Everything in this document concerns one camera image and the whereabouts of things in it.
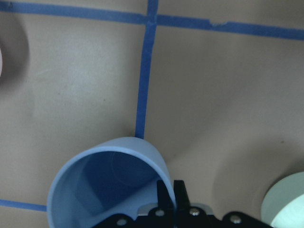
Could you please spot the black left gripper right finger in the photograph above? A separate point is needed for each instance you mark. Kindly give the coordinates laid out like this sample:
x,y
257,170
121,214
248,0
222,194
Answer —
x,y
181,196

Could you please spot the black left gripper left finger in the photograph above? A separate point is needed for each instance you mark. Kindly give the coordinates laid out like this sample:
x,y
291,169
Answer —
x,y
164,200

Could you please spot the blue cup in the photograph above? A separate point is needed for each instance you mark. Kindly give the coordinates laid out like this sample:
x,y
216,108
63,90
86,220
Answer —
x,y
116,177

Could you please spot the green bowl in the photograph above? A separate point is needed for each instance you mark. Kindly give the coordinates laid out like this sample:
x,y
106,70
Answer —
x,y
283,204

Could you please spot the pink bowl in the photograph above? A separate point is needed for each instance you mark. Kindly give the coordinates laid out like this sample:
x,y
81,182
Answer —
x,y
1,62

